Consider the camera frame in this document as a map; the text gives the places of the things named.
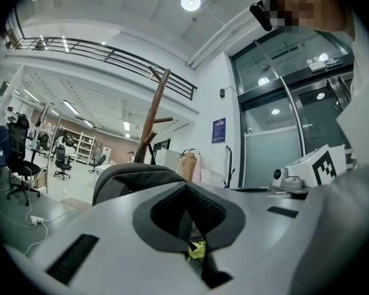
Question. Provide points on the white emergency light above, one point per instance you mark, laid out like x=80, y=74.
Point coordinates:
x=316, y=64

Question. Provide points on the yellow-green bag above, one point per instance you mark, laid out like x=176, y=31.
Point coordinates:
x=196, y=249

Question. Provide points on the white power strip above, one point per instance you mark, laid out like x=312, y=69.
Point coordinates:
x=37, y=219

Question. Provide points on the round ceiling light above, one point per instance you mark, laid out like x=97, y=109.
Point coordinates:
x=190, y=2

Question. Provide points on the white ceiling pipes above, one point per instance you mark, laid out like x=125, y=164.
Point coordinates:
x=221, y=38

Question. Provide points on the white shelf unit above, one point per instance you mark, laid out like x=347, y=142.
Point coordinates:
x=84, y=146

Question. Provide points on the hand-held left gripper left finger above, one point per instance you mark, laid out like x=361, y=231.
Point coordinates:
x=110, y=250

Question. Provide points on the black mezzanine railing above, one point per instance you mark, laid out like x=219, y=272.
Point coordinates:
x=117, y=55

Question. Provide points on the white cabinet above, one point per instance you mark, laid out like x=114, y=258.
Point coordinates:
x=167, y=160

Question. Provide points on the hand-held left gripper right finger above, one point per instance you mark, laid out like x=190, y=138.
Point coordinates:
x=258, y=226

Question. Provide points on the blue wall poster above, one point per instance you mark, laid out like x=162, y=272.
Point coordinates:
x=219, y=131

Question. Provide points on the wooden coat stand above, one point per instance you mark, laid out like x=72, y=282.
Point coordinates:
x=155, y=103

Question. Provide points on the beige coat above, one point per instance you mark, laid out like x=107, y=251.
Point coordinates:
x=186, y=166

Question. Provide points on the black hanging sign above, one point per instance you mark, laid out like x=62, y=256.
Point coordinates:
x=333, y=62

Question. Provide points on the black head-worn camera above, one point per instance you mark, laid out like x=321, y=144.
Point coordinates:
x=261, y=15

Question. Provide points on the black framed glass door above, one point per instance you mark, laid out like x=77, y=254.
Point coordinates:
x=270, y=146

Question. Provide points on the small black wall box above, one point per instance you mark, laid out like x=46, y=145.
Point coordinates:
x=222, y=92

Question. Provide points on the white desk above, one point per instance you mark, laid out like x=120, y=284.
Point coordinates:
x=102, y=169

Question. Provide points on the pink garment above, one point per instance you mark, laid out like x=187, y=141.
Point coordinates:
x=197, y=167

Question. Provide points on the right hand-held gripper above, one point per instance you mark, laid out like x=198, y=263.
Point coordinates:
x=307, y=164

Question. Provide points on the white fisheye gripper camera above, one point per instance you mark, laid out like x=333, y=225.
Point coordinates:
x=280, y=175

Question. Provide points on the group of ceiling strip lights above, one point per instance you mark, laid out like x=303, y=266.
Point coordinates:
x=70, y=107

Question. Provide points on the black mesh office chair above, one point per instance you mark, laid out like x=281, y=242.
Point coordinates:
x=97, y=164
x=62, y=160
x=18, y=152

